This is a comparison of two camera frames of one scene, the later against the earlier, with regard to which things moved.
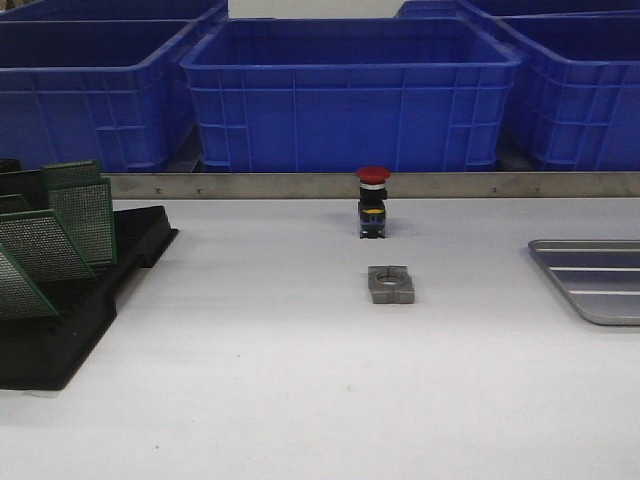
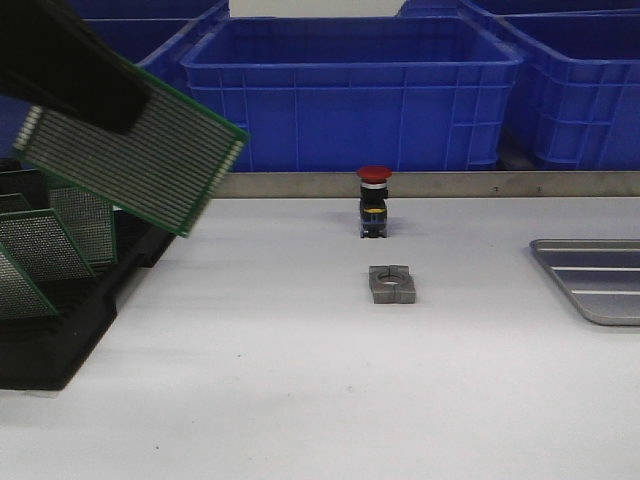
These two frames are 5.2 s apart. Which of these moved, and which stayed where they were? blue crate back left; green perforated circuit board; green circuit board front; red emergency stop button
Moved: green perforated circuit board
Stayed: blue crate back left; green circuit board front; red emergency stop button
